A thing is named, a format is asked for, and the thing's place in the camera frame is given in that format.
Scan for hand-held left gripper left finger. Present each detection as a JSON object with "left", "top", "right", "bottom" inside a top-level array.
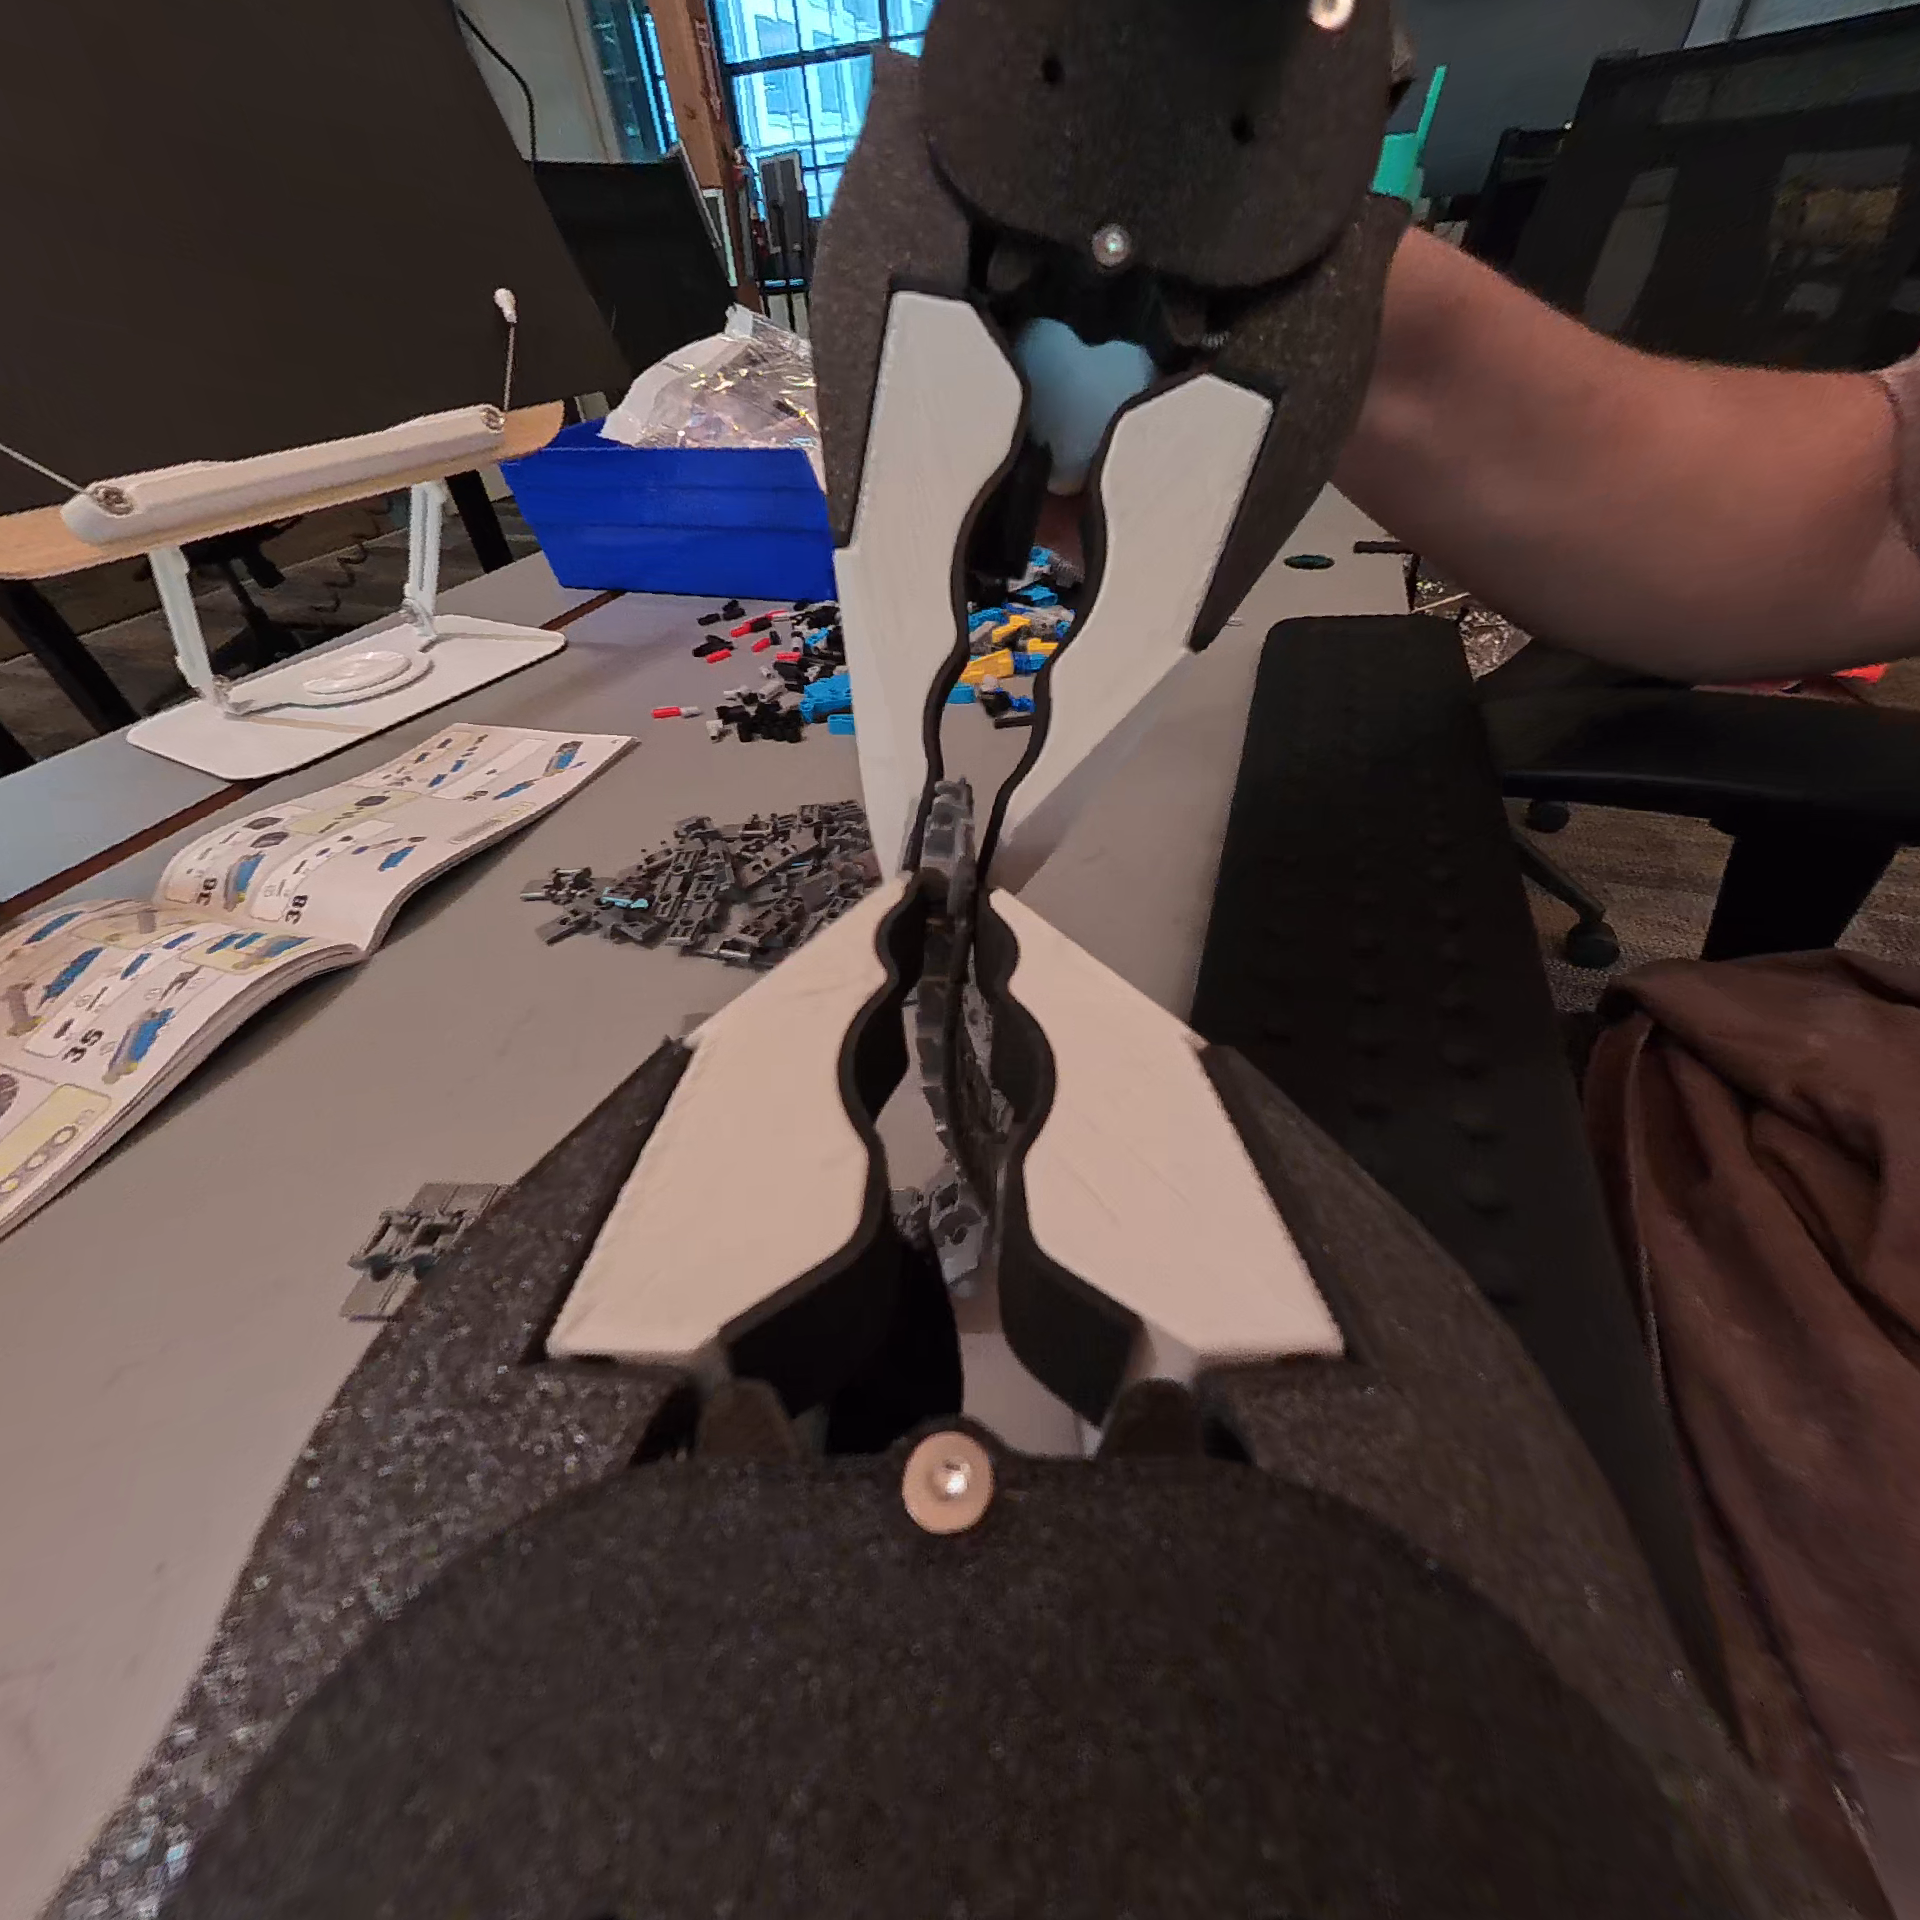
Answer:
[{"left": 544, "top": 878, "right": 923, "bottom": 1420}]

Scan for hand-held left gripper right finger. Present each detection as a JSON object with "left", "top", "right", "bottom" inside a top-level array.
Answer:
[{"left": 973, "top": 886, "right": 1347, "bottom": 1424}]

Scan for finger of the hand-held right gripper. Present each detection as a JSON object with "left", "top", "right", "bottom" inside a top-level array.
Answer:
[
  {"left": 984, "top": 372, "right": 1282, "bottom": 891},
  {"left": 831, "top": 289, "right": 1031, "bottom": 880}
]

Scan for pile of grey track links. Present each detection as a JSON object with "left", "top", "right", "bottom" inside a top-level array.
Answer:
[{"left": 521, "top": 798, "right": 892, "bottom": 972}]

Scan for grey track link chain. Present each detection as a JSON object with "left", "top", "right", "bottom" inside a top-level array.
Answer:
[{"left": 896, "top": 777, "right": 1040, "bottom": 1294}]

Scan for person's right forearm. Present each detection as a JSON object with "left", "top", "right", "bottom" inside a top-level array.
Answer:
[{"left": 1327, "top": 224, "right": 1920, "bottom": 689}]

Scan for single grey track link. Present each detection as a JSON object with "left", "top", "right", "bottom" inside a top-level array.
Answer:
[{"left": 341, "top": 1180, "right": 507, "bottom": 1325}]

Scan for grey desk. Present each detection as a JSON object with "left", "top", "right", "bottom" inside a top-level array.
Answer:
[{"left": 0, "top": 488, "right": 1419, "bottom": 1920}]

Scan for pile of small coloured bricks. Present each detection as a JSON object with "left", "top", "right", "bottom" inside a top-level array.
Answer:
[{"left": 651, "top": 544, "right": 1086, "bottom": 748}]

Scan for clear plastic bags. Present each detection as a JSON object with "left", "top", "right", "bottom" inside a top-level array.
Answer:
[{"left": 595, "top": 304, "right": 830, "bottom": 455}]

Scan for blue storage bin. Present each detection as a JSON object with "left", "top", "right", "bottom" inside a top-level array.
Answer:
[{"left": 498, "top": 418, "right": 843, "bottom": 605}]

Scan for teal bin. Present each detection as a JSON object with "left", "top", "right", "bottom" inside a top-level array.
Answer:
[{"left": 1370, "top": 66, "right": 1461, "bottom": 205}]

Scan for black perforated chair armrest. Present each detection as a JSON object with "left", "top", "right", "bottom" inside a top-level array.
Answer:
[{"left": 1190, "top": 613, "right": 1759, "bottom": 1771}]

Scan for instruction booklet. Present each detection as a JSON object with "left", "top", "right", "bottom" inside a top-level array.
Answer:
[{"left": 0, "top": 724, "right": 643, "bottom": 1243}]

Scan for black office chair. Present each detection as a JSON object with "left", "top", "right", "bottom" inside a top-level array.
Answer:
[{"left": 1477, "top": 645, "right": 1920, "bottom": 972}]

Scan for white book stand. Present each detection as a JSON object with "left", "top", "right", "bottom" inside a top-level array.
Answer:
[{"left": 0, "top": 288, "right": 571, "bottom": 786}]

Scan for black partition panel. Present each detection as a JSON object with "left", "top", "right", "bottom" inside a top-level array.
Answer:
[{"left": 0, "top": 0, "right": 633, "bottom": 522}]

